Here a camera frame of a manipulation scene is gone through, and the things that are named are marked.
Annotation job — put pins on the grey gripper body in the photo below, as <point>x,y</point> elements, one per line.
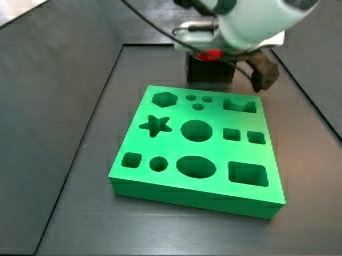
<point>206,35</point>

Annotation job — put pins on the red hexagon block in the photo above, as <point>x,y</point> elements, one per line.
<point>211,55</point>

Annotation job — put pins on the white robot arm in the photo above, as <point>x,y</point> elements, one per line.
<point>244,25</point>

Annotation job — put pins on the green shape sorting board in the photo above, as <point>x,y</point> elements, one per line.
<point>198,150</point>

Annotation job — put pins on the black cradle stand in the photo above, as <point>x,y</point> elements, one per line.
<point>208,71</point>

